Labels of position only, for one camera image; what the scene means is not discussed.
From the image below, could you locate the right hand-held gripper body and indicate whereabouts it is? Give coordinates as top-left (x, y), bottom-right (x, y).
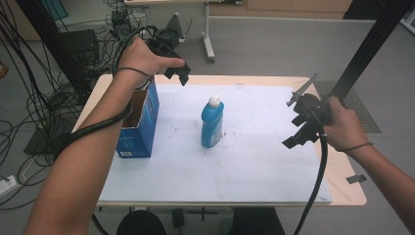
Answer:
top-left (286, 72), bottom-right (333, 144)

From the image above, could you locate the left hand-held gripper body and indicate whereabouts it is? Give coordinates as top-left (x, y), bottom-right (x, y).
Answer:
top-left (146, 12), bottom-right (185, 60)

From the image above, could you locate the blue bottle with white cap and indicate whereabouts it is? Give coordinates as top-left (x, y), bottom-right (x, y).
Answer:
top-left (201, 94), bottom-right (225, 149)

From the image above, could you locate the blue cardboard box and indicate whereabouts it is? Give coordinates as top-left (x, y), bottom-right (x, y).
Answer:
top-left (115, 77), bottom-right (161, 160)

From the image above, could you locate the person's left hand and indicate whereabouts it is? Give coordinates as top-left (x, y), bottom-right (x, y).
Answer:
top-left (116, 35), bottom-right (186, 89)

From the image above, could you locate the person's right hand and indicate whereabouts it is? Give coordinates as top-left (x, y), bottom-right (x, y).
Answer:
top-left (322, 96), bottom-right (373, 153)

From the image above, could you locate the white desk leg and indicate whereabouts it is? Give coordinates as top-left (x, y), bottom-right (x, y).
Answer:
top-left (144, 5), bottom-right (155, 26)
top-left (201, 1), bottom-right (217, 64)

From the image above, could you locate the black band on left wrist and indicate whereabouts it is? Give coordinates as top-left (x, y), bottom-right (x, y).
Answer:
top-left (115, 67), bottom-right (155, 79)

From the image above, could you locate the black band on wrist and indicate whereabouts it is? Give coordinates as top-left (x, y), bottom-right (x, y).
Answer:
top-left (336, 142), bottom-right (374, 153)
top-left (115, 67), bottom-right (155, 79)

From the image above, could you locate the wooden table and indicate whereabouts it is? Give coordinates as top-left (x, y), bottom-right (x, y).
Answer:
top-left (70, 73), bottom-right (368, 209)

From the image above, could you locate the computer tower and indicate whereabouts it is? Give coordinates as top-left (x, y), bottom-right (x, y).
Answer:
top-left (111, 9), bottom-right (132, 39)

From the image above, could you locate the black band on right wrist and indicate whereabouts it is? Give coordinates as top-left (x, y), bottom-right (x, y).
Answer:
top-left (336, 142), bottom-right (374, 153)

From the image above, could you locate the grey tape piece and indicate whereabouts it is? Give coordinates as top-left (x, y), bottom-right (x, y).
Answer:
top-left (346, 173), bottom-right (367, 185)

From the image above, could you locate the white table mat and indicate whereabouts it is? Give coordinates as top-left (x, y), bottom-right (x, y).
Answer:
top-left (97, 83), bottom-right (333, 204)

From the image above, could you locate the black equipment box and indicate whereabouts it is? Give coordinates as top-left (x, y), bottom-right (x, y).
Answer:
top-left (61, 28), bottom-right (101, 67)

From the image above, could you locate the person's right leg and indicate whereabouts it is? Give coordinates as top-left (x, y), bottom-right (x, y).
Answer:
top-left (228, 208), bottom-right (287, 235)

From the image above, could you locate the person's leg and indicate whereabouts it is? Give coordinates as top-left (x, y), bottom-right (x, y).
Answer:
top-left (115, 210), bottom-right (168, 235)
top-left (228, 208), bottom-right (287, 235)

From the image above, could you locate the teal panel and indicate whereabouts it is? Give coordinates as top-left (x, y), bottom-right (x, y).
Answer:
top-left (40, 0), bottom-right (69, 22)

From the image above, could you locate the black table foot bar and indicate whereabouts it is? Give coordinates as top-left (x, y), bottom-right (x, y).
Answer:
top-left (187, 207), bottom-right (219, 223)

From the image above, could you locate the black foot pedal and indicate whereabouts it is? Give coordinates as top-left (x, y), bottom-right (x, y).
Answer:
top-left (171, 208), bottom-right (186, 229)

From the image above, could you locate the dark floor plate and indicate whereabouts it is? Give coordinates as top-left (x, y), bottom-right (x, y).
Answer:
top-left (23, 125), bottom-right (67, 155)

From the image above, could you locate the person's left leg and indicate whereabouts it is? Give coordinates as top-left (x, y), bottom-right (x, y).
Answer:
top-left (115, 210), bottom-right (168, 235)

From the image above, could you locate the white power strip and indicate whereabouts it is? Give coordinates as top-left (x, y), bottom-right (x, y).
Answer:
top-left (0, 174), bottom-right (18, 198)

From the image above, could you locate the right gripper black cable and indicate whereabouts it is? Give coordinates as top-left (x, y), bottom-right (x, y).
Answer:
top-left (293, 128), bottom-right (329, 235)

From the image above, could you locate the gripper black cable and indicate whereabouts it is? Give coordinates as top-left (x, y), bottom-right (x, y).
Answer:
top-left (293, 128), bottom-right (329, 235)
top-left (52, 24), bottom-right (160, 161)

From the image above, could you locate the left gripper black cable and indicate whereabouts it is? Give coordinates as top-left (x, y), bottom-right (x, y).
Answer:
top-left (52, 24), bottom-right (160, 161)

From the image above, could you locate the black metal post with cables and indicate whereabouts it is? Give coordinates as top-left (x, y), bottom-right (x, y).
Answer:
top-left (14, 0), bottom-right (93, 96)

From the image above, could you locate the tangle of black cables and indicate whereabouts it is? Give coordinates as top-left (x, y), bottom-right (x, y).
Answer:
top-left (0, 0), bottom-right (115, 210)

